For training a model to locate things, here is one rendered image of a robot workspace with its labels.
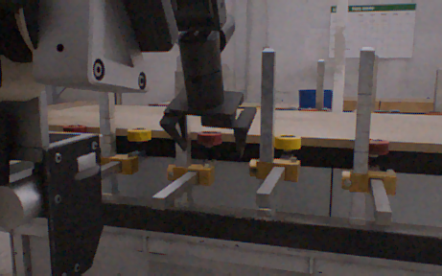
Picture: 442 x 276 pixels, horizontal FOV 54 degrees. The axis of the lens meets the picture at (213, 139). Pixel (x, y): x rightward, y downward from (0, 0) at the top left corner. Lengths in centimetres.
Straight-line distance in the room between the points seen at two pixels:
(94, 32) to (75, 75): 3
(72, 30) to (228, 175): 120
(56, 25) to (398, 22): 813
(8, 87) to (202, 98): 30
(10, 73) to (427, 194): 126
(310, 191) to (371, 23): 702
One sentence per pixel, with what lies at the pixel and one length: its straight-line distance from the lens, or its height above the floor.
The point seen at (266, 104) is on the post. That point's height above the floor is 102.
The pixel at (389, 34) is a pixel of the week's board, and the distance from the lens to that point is 835.
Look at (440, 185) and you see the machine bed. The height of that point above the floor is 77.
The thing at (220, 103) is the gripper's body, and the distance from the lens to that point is 65.
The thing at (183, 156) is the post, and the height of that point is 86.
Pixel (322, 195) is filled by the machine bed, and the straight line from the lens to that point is 146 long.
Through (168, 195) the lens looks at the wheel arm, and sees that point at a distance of 107.
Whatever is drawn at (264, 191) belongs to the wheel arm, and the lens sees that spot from 98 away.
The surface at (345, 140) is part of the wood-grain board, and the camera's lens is 139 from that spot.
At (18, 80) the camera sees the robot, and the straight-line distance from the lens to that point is 42.
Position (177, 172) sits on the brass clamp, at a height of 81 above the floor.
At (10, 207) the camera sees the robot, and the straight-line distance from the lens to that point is 48.
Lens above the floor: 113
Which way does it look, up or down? 10 degrees down
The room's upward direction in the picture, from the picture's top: straight up
